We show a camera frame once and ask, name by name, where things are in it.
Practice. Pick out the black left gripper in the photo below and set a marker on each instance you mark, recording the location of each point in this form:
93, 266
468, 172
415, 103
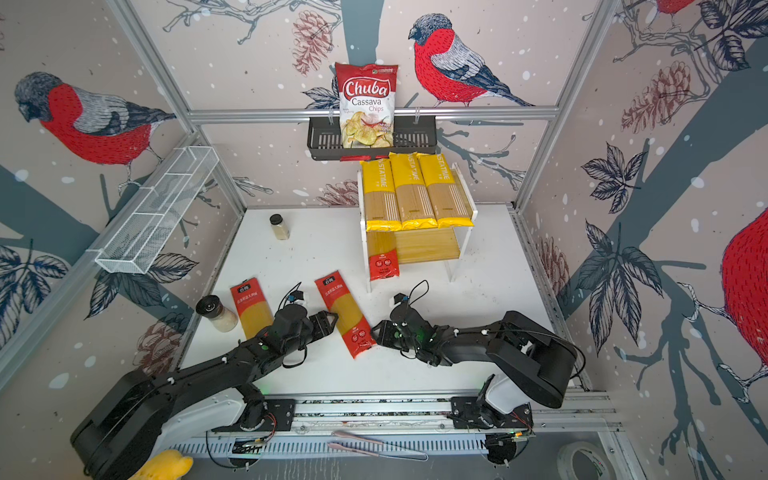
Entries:
322, 324

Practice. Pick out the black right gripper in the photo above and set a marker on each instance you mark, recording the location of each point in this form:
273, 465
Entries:
384, 333

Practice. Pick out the red pasta bag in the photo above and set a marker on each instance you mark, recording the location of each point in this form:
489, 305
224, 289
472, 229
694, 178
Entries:
382, 255
252, 308
352, 324

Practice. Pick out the yellow spaghetti bag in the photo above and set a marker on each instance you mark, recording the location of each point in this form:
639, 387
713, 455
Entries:
446, 196
415, 209
379, 197

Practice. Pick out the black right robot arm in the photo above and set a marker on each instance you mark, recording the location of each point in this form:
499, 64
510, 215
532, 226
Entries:
539, 362

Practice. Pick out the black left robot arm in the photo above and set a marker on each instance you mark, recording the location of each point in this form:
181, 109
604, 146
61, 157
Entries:
117, 437

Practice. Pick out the small spice jar black lid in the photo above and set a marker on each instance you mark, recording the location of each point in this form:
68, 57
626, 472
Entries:
279, 227

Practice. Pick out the large spice jar black lid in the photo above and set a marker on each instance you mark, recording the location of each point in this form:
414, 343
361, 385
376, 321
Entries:
212, 308

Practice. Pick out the yellow plush toy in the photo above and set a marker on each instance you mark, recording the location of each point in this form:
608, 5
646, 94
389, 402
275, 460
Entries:
167, 465

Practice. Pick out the Chuba cassava chips bag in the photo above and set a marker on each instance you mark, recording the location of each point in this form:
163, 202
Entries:
367, 104

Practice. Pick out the white tape roll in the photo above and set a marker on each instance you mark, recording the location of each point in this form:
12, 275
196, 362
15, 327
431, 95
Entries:
582, 460

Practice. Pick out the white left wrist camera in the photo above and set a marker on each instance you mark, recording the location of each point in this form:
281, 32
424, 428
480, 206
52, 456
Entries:
295, 297

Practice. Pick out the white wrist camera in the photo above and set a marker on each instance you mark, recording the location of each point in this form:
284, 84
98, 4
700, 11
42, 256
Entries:
398, 299
295, 297

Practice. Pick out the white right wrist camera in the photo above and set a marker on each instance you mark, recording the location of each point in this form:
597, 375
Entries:
398, 299

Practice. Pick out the white frame wooden shelf rack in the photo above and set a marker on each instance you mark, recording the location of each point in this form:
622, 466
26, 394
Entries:
441, 245

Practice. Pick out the metal base rail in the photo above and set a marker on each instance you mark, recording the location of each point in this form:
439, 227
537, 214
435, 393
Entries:
436, 424

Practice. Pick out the white wire mesh basket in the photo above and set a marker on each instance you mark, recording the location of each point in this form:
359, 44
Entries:
139, 240

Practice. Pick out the black hanging wire basket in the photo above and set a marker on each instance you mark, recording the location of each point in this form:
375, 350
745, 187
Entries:
333, 139

